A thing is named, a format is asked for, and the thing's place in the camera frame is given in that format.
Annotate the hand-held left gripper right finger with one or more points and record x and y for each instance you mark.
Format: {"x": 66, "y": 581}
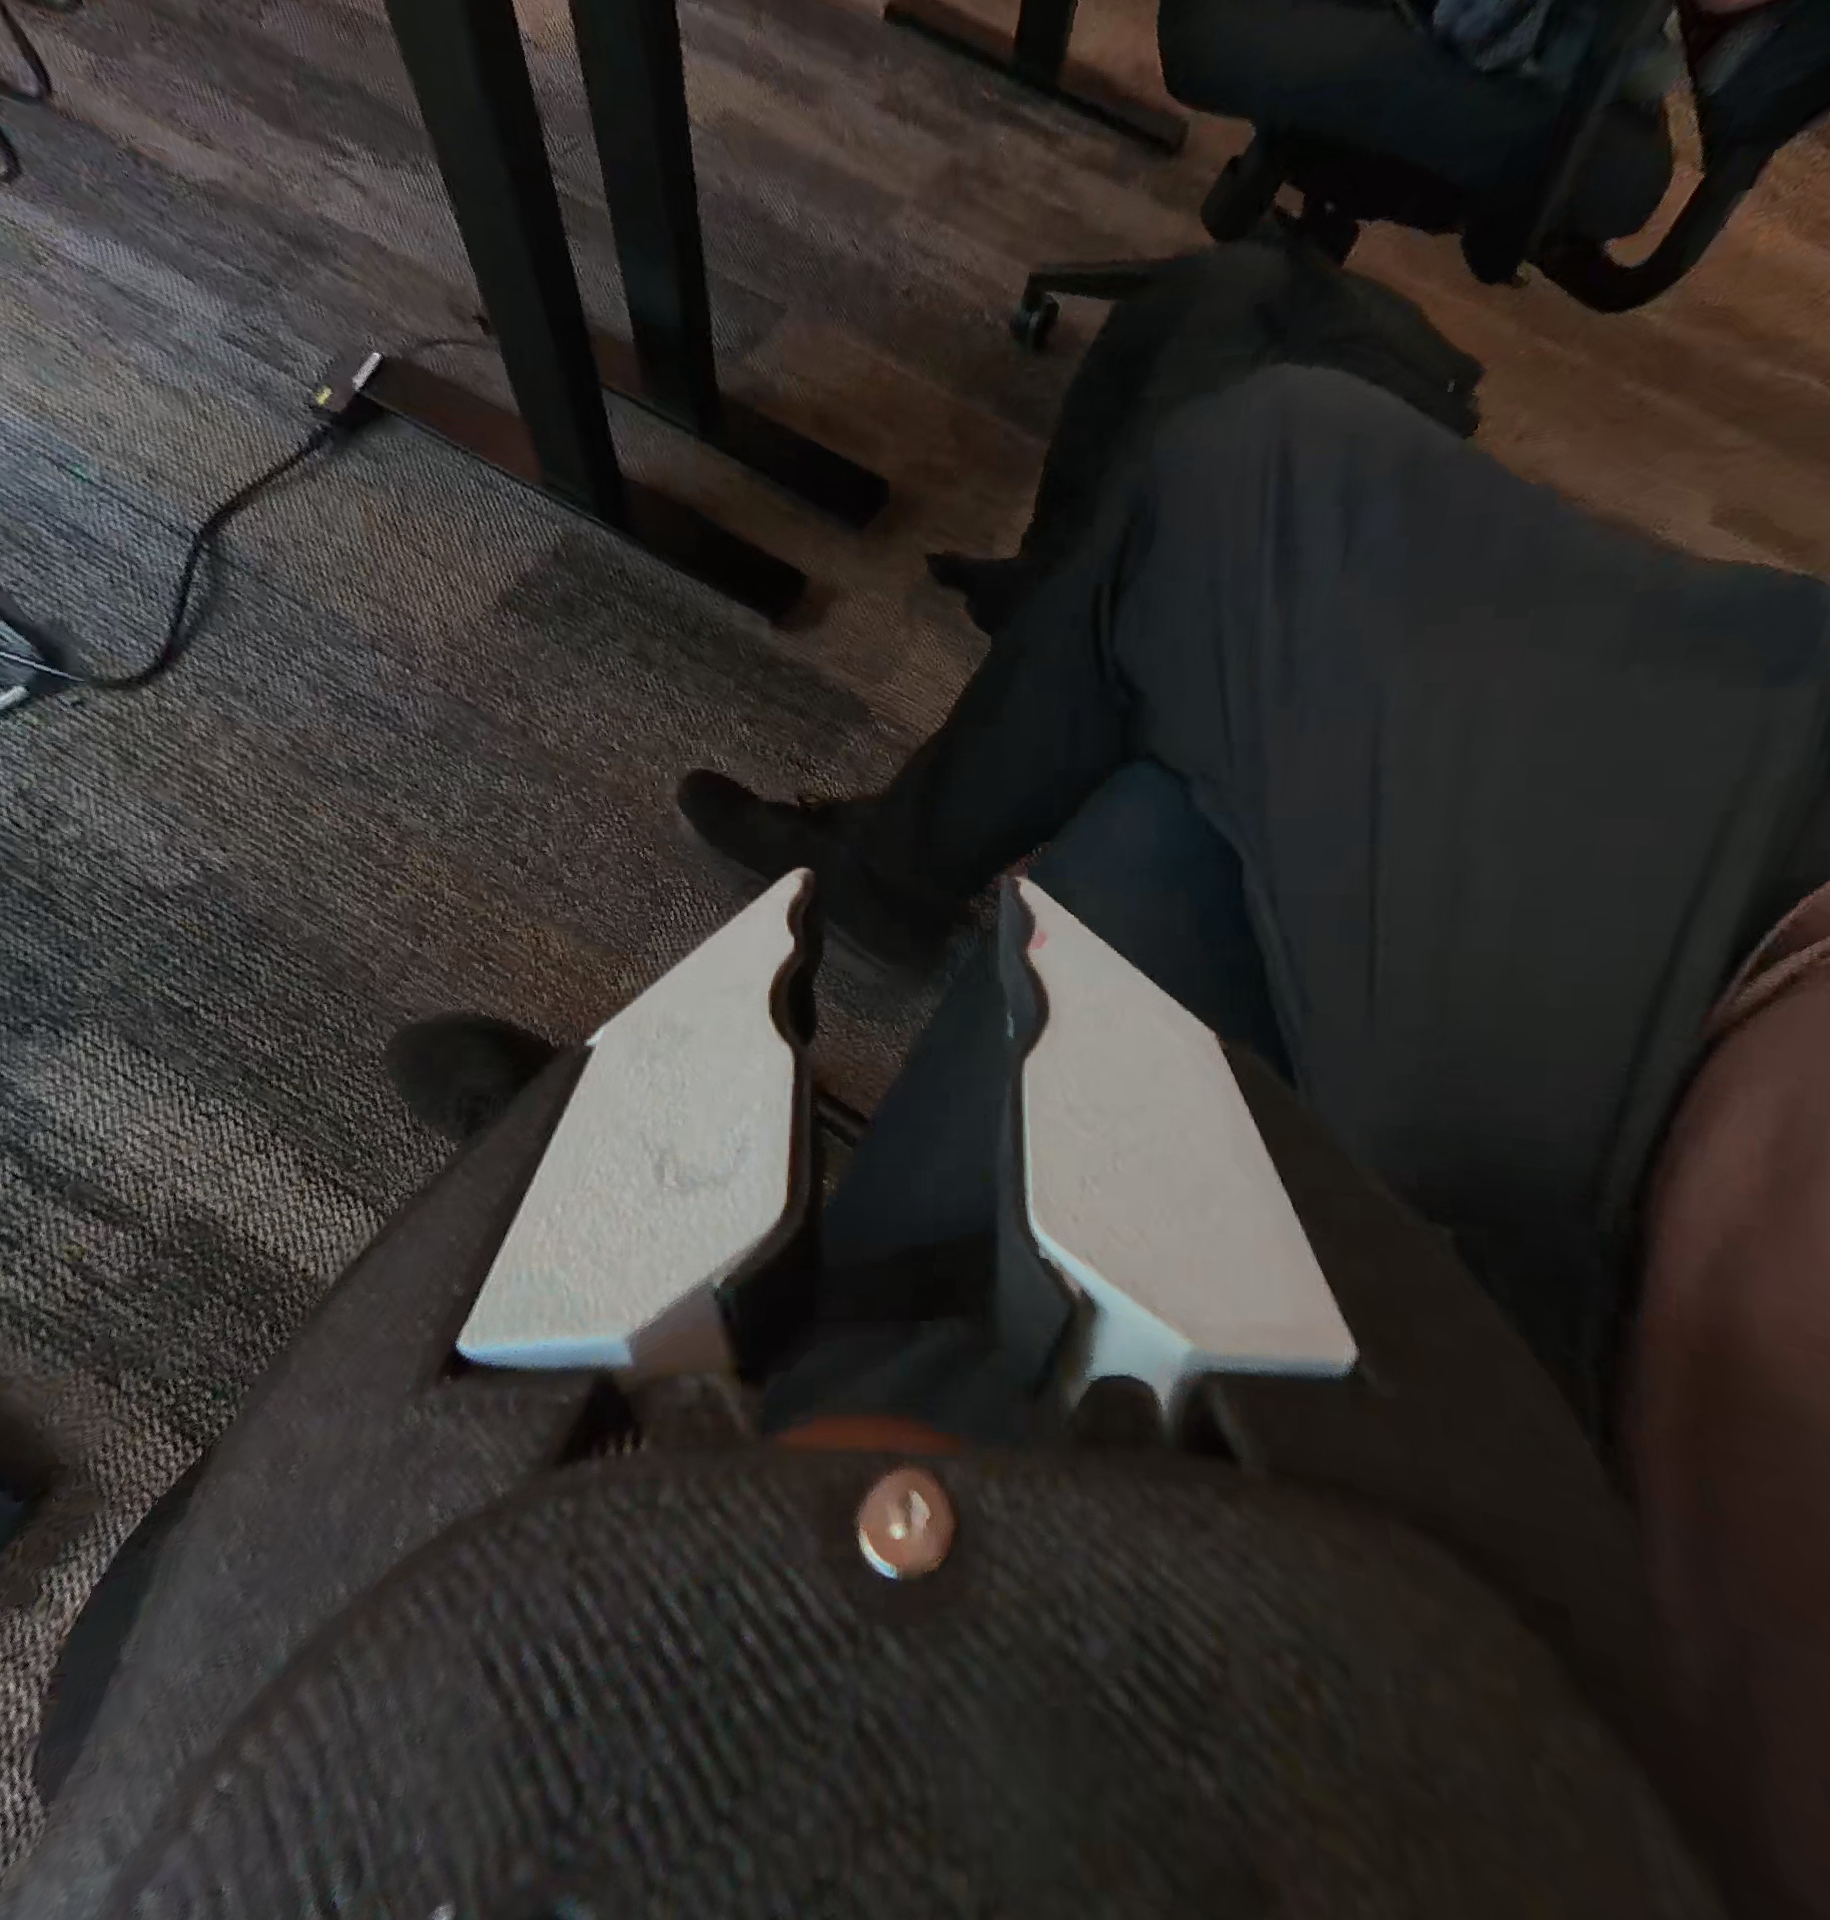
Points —
{"x": 1170, "y": 1198}

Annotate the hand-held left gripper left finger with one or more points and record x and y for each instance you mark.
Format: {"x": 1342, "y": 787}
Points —
{"x": 645, "y": 1185}

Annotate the person's black shoe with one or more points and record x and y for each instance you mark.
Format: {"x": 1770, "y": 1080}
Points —
{"x": 984, "y": 588}
{"x": 764, "y": 832}

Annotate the black power adapter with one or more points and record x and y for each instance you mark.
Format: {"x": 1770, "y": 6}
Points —
{"x": 347, "y": 385}

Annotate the black table leg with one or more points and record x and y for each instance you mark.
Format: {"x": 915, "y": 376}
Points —
{"x": 662, "y": 226}
{"x": 1096, "y": 99}
{"x": 524, "y": 299}

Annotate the black office chair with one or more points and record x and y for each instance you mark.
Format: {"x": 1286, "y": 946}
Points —
{"x": 1727, "y": 193}

